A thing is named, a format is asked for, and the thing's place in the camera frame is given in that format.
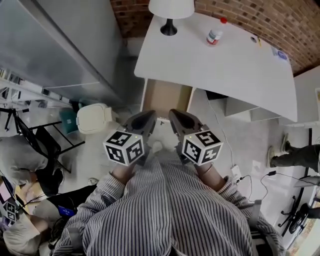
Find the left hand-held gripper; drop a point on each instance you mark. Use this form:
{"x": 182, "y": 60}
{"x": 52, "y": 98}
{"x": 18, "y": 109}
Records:
{"x": 123, "y": 150}

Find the white desk drawer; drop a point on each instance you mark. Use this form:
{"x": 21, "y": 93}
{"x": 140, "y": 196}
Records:
{"x": 162, "y": 97}

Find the person's left forearm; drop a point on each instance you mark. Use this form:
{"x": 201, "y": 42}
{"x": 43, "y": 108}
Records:
{"x": 122, "y": 173}

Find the white power strip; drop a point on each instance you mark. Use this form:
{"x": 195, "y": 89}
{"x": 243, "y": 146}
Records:
{"x": 235, "y": 172}

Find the black tripod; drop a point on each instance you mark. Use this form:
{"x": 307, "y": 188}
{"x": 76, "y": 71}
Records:
{"x": 10, "y": 120}

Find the small blue white packet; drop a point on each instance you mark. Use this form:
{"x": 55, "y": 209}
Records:
{"x": 280, "y": 53}

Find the teal plastic bin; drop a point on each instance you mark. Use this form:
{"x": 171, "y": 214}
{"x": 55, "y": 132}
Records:
{"x": 67, "y": 120}

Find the white desk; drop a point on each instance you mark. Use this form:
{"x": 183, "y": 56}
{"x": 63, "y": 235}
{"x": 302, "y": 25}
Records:
{"x": 225, "y": 70}

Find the white shelf cabinet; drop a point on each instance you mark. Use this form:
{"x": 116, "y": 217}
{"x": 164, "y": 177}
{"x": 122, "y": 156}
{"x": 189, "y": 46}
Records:
{"x": 307, "y": 95}

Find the clear plastic bottle red cap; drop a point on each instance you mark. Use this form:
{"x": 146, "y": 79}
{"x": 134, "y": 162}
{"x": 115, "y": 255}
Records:
{"x": 215, "y": 36}

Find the person's right forearm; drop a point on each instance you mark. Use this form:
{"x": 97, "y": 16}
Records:
{"x": 212, "y": 177}

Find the cream trash bin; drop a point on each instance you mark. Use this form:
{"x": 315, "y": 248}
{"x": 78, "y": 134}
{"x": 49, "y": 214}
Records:
{"x": 92, "y": 118}

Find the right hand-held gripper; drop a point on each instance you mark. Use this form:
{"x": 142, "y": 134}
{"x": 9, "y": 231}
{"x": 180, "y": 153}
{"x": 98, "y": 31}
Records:
{"x": 202, "y": 147}

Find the white shelving rack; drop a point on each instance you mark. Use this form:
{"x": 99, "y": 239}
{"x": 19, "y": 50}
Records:
{"x": 25, "y": 90}

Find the black office chair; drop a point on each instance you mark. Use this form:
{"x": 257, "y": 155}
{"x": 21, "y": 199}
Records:
{"x": 297, "y": 220}

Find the grey refrigerator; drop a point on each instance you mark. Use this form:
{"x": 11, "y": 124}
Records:
{"x": 62, "y": 45}

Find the black folding chair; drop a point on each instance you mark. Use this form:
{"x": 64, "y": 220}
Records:
{"x": 47, "y": 145}

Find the person's left shoe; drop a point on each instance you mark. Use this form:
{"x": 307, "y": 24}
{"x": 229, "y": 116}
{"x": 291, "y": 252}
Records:
{"x": 157, "y": 147}

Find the white table lamp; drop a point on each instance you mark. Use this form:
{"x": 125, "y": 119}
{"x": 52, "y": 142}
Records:
{"x": 171, "y": 7}

